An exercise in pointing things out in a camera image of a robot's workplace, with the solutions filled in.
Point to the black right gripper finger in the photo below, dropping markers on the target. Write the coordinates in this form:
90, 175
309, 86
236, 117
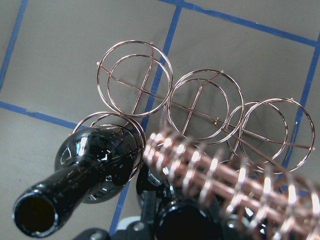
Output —
149, 203

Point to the dark wine bottle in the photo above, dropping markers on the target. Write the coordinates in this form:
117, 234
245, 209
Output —
181, 218

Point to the copper wire wine basket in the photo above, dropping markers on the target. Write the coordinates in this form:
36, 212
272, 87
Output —
202, 137

